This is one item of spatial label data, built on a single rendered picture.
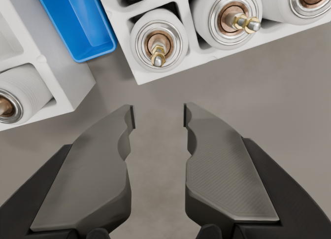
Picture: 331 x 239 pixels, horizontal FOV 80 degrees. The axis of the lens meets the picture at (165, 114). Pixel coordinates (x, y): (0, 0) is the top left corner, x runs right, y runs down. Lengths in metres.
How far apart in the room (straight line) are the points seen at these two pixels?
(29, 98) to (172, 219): 0.86
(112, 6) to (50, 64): 0.18
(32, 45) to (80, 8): 0.19
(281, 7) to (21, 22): 0.44
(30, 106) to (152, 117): 0.37
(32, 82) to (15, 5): 0.14
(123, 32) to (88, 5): 0.21
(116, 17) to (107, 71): 0.25
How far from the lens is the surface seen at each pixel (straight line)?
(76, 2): 0.62
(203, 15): 0.34
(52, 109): 0.52
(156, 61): 0.24
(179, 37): 0.33
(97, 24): 0.61
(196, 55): 0.42
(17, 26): 0.48
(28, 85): 0.47
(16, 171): 1.02
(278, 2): 0.38
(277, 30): 0.46
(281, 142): 0.87
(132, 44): 0.34
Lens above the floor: 0.58
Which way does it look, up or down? 59 degrees down
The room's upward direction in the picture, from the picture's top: 178 degrees clockwise
